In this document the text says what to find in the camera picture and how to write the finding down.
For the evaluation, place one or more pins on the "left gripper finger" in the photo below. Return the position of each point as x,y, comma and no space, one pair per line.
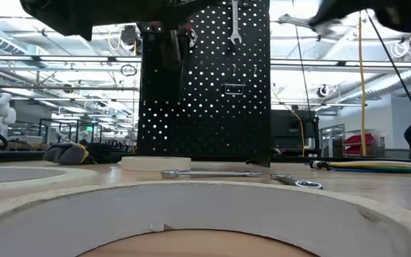
171,46

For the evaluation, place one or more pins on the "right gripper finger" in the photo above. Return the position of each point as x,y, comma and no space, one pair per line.
341,10

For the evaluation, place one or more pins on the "white masking tape roll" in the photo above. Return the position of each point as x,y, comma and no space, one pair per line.
84,174
227,207
155,164

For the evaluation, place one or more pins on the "black plastic bin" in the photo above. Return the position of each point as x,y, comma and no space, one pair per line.
152,78

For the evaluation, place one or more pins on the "thin black strut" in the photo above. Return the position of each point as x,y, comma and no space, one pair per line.
398,73

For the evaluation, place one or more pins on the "metal double prong hook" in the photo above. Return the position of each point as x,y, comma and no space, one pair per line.
234,88

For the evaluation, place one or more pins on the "black perforated pegboard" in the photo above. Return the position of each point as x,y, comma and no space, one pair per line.
209,125

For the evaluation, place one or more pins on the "black monitor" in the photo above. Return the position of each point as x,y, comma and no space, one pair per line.
291,128

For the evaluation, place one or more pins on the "red storage bins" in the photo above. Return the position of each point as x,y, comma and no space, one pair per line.
359,140

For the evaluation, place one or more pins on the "glass door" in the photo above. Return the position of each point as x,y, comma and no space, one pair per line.
332,141

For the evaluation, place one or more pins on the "grey chair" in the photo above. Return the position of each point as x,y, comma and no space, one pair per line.
394,154

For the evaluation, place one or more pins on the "black grey work glove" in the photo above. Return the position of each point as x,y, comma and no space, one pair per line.
64,153

